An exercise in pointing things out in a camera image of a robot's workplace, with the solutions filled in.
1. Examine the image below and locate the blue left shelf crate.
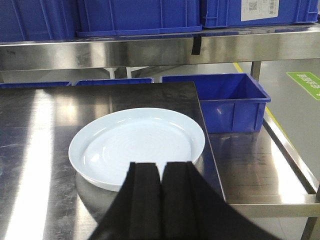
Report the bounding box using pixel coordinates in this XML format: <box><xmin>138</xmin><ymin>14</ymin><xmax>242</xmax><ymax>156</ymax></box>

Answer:
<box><xmin>0</xmin><ymin>0</ymin><xmax>80</xmax><ymax>42</ymax></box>

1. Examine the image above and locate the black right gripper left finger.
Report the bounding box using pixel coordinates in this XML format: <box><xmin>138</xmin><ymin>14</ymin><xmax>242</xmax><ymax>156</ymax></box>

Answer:
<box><xmin>89</xmin><ymin>162</ymin><xmax>162</xmax><ymax>240</ymax></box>

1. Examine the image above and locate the blue crate with white label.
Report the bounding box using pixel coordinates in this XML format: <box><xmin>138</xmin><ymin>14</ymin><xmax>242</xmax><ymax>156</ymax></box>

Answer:
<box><xmin>200</xmin><ymin>0</ymin><xmax>319</xmax><ymax>29</ymax></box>

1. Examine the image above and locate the blue middle shelf crate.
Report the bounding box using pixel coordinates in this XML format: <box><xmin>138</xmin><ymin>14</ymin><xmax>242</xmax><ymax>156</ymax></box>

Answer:
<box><xmin>77</xmin><ymin>0</ymin><xmax>203</xmax><ymax>37</ymax></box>

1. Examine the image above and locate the stainless steel rack beam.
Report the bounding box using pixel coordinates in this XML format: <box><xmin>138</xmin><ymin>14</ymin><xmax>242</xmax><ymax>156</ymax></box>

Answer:
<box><xmin>0</xmin><ymin>23</ymin><xmax>320</xmax><ymax>71</ymax></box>

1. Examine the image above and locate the black tape strip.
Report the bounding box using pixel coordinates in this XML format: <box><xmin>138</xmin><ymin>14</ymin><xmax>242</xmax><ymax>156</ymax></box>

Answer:
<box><xmin>191</xmin><ymin>35</ymin><xmax>202</xmax><ymax>56</ymax></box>

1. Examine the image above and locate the light blue round plate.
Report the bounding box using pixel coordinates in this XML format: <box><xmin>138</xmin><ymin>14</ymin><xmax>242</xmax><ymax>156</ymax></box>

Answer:
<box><xmin>68</xmin><ymin>107</ymin><xmax>206</xmax><ymax>192</ymax></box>

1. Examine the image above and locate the small blue open bin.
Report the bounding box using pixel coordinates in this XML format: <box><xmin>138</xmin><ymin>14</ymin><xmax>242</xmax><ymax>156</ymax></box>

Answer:
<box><xmin>160</xmin><ymin>73</ymin><xmax>271</xmax><ymax>134</ymax></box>

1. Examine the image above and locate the blue shelf crate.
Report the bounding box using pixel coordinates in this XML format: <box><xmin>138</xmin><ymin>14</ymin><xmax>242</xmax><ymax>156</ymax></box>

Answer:
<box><xmin>77</xmin><ymin>0</ymin><xmax>203</xmax><ymax>37</ymax></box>
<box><xmin>0</xmin><ymin>0</ymin><xmax>80</xmax><ymax>42</ymax></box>

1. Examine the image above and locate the steel rack leg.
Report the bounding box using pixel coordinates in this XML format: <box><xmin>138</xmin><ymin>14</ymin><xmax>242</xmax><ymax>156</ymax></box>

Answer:
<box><xmin>250</xmin><ymin>61</ymin><xmax>262</xmax><ymax>81</ymax></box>

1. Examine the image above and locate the low blue bin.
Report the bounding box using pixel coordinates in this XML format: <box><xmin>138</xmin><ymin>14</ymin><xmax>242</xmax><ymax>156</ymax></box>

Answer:
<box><xmin>0</xmin><ymin>81</ymin><xmax>72</xmax><ymax>89</ymax></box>
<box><xmin>75</xmin><ymin>77</ymin><xmax>154</xmax><ymax>86</ymax></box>

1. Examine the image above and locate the low blue bin middle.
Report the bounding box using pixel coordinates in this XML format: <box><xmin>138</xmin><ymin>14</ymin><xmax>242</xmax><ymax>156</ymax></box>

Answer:
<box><xmin>75</xmin><ymin>77</ymin><xmax>154</xmax><ymax>86</ymax></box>

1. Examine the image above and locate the low blue bin left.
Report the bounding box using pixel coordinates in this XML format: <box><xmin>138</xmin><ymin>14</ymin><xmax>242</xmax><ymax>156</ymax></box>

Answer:
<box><xmin>0</xmin><ymin>81</ymin><xmax>72</xmax><ymax>89</ymax></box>

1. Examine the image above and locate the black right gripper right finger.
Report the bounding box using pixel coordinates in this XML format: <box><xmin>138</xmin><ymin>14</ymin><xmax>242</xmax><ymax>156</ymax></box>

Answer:
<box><xmin>161</xmin><ymin>162</ymin><xmax>276</xmax><ymax>240</ymax></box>

